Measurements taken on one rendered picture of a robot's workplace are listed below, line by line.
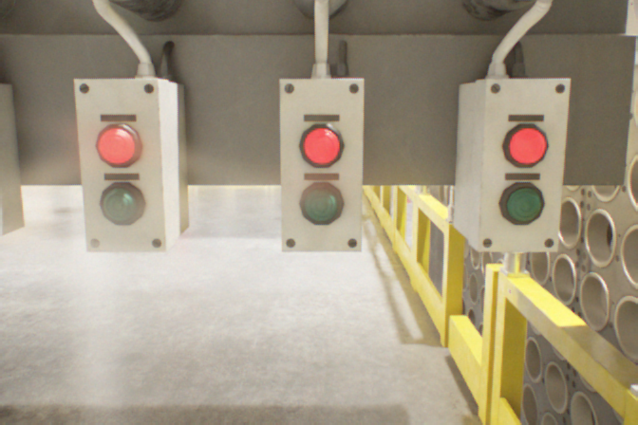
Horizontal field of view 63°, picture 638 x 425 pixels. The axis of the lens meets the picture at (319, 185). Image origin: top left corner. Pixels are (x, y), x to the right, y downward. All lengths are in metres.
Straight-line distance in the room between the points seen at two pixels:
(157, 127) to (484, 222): 0.29
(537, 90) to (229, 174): 0.30
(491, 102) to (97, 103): 0.33
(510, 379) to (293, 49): 0.92
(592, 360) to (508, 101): 0.49
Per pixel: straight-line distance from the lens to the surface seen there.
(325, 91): 0.44
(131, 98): 0.47
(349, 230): 0.46
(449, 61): 0.55
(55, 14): 0.63
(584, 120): 0.60
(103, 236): 0.50
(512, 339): 1.21
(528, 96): 0.48
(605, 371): 0.84
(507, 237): 0.49
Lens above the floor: 0.75
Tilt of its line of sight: 9 degrees down
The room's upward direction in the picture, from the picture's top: straight up
